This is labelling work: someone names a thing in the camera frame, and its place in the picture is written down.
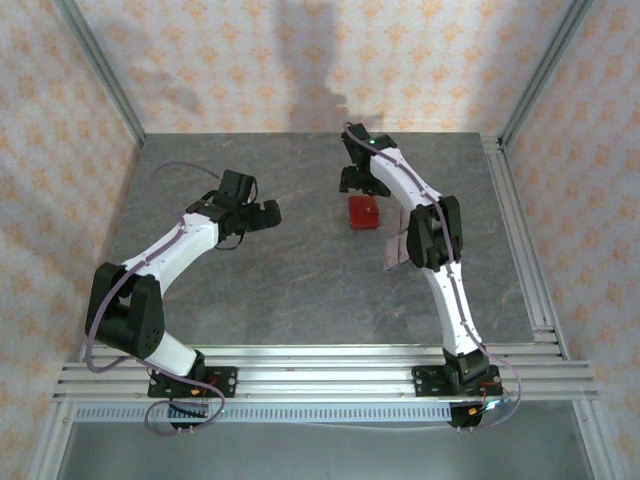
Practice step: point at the narrow aluminium cross rail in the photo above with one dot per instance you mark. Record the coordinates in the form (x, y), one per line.
(325, 351)

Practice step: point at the aluminium upright frame post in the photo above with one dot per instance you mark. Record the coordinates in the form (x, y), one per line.
(548, 65)
(100, 65)

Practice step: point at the aluminium frame leg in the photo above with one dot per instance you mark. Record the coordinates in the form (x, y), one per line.
(50, 445)
(597, 445)

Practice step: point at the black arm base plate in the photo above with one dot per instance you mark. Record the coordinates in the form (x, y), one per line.
(227, 380)
(425, 382)

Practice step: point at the grey metal panel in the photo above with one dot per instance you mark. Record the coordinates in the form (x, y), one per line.
(325, 455)

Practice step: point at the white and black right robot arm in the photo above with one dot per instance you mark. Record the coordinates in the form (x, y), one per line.
(452, 310)

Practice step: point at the wide aluminium base beam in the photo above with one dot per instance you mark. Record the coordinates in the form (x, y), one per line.
(325, 385)

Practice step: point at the black round bracket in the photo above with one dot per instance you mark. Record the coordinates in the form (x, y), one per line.
(460, 415)

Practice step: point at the aluminium side rail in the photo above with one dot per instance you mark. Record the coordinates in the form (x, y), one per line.
(520, 240)

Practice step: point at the red leather card holder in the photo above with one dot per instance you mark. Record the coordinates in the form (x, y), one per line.
(364, 214)

